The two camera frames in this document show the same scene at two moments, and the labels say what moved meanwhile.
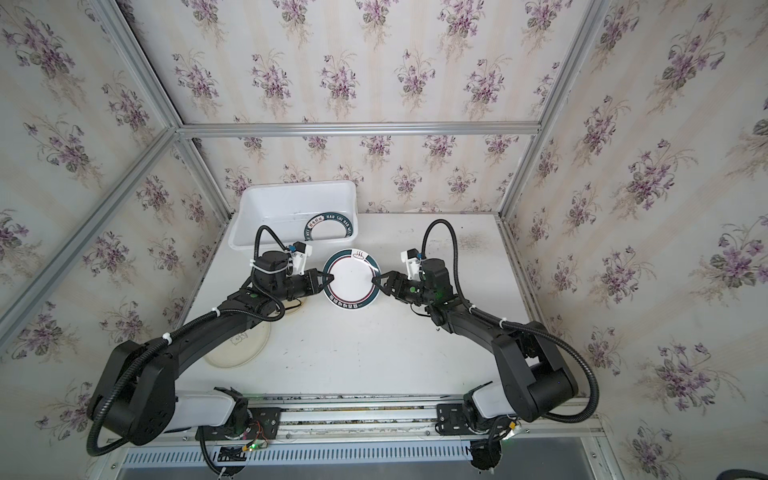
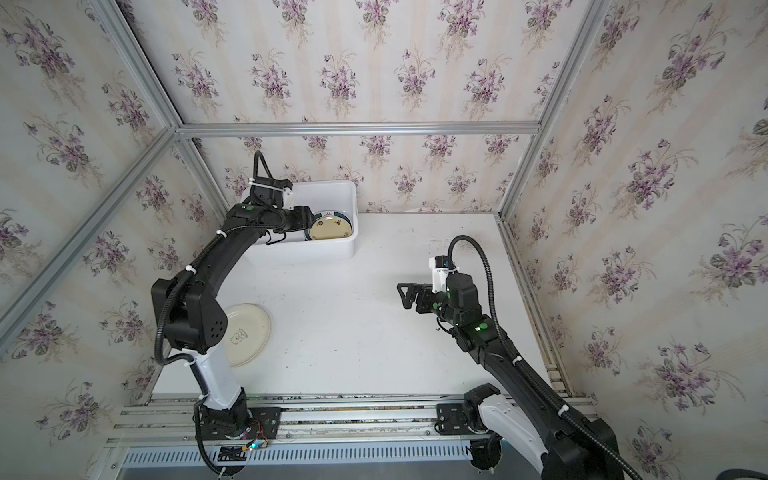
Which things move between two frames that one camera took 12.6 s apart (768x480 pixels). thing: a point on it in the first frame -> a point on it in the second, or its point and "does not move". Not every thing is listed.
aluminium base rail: x=354 y=419 does not move
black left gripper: x=329 y=276 -> x=301 y=218
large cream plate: x=244 y=350 does not move
